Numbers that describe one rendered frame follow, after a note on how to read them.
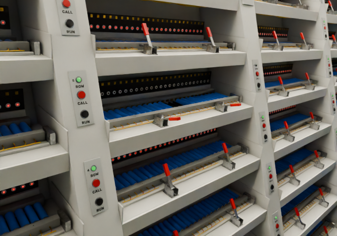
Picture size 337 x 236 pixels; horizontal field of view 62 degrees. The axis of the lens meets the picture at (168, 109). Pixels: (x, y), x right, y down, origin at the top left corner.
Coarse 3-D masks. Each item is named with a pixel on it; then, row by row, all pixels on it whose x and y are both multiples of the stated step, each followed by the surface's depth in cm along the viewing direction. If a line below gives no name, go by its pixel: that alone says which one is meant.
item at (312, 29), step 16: (288, 0) 157; (304, 0) 151; (320, 16) 148; (288, 32) 160; (304, 32) 153; (320, 32) 147; (304, 64) 156; (320, 64) 150; (336, 112) 155; (320, 144) 156; (336, 160) 151; (336, 176) 152; (336, 208) 154
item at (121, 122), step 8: (232, 96) 106; (192, 104) 92; (200, 104) 92; (208, 104) 95; (152, 112) 81; (160, 112) 82; (168, 112) 84; (176, 112) 86; (184, 112) 87; (112, 120) 72; (120, 120) 73; (128, 120) 75; (136, 120) 76; (144, 120) 78
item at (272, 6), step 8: (256, 0) 121; (264, 0) 123; (272, 0) 120; (280, 0) 155; (256, 8) 110; (264, 8) 114; (272, 8) 118; (280, 8) 122; (288, 8) 126; (296, 8) 131; (304, 8) 137; (312, 8) 148; (280, 16) 124; (288, 16) 128; (296, 16) 133; (304, 16) 138; (312, 16) 143
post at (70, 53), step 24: (24, 0) 67; (48, 0) 58; (24, 24) 70; (48, 24) 58; (72, 48) 61; (96, 72) 65; (48, 96) 64; (96, 96) 64; (72, 120) 60; (96, 120) 64; (72, 144) 60; (96, 144) 64; (72, 168) 60; (72, 192) 62; (96, 216) 63
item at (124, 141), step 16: (128, 96) 89; (144, 96) 93; (240, 96) 105; (208, 112) 93; (224, 112) 94; (240, 112) 99; (128, 128) 74; (144, 128) 75; (160, 128) 76; (176, 128) 80; (192, 128) 84; (208, 128) 90; (112, 144) 67; (128, 144) 70; (144, 144) 73
